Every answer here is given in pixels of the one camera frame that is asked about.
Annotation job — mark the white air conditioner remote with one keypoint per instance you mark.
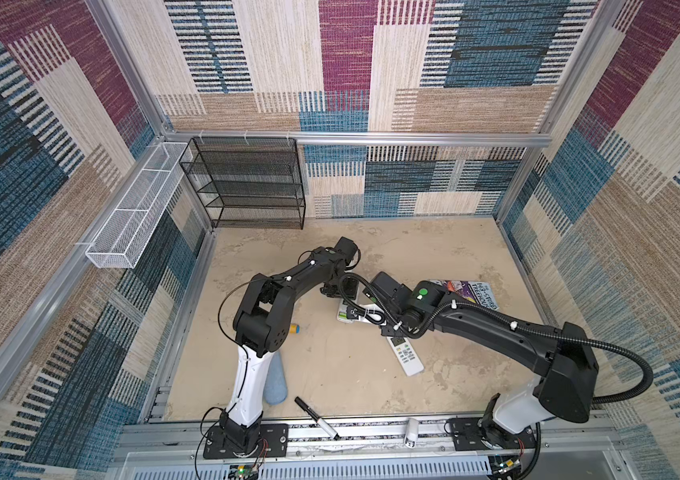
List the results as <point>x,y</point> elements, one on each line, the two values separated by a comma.
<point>406,355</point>

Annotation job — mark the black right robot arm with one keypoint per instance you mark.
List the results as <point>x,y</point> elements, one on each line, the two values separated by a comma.
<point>564,368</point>

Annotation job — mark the black marker pen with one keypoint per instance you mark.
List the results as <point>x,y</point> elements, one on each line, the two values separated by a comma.
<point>318,420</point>

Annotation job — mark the white cylinder on rail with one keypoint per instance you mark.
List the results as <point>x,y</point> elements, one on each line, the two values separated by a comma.
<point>411,433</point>

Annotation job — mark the white remote with red buttons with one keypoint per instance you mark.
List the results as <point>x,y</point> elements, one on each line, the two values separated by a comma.
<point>347,314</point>

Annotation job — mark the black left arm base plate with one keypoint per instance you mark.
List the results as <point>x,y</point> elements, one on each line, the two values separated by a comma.
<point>270,439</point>

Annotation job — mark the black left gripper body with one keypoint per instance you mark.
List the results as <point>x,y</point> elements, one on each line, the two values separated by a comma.
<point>346,288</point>

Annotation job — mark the black wire mesh shelf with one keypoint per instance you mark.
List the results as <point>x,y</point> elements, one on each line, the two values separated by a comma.
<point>247,182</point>

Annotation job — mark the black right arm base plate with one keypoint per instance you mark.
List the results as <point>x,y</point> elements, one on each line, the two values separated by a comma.
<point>471,434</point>

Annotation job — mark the colourful magazine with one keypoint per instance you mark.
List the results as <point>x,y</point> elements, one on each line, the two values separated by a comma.
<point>477,292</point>

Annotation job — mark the aluminium front rail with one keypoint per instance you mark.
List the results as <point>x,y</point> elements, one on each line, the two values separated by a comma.
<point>380,435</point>

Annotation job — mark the blue grey glasses case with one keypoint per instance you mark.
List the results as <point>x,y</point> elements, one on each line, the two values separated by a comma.
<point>275,389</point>

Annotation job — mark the white wire mesh basket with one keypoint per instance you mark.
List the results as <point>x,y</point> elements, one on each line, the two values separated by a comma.
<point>121,241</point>

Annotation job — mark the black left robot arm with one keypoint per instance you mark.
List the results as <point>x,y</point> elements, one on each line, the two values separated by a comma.
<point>261,325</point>

